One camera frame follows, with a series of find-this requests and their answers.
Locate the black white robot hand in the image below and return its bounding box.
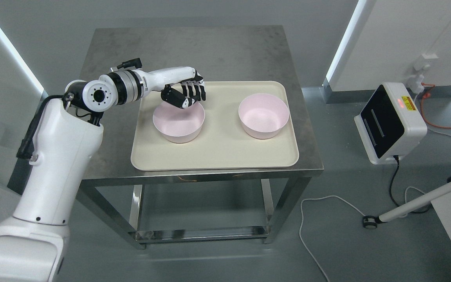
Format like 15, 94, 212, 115
145, 67, 207, 109

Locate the pink bowl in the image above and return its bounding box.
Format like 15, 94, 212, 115
238, 93, 290, 139
152, 102, 206, 143

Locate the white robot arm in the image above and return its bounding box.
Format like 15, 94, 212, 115
0, 58, 206, 282

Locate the cream plastic tray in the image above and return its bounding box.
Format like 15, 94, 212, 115
131, 81, 299, 171

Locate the stainless steel table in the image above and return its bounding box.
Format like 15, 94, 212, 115
77, 25, 324, 249

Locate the white black box device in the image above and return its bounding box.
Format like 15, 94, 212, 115
354, 82, 428, 165

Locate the white stand leg with caster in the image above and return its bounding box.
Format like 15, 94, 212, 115
362, 181, 451, 229

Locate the white floor cable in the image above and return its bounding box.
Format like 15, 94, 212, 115
299, 186, 426, 282

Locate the white wall socket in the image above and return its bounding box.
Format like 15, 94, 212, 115
407, 54, 439, 94

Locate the orange cable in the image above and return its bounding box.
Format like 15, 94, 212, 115
420, 84, 451, 134

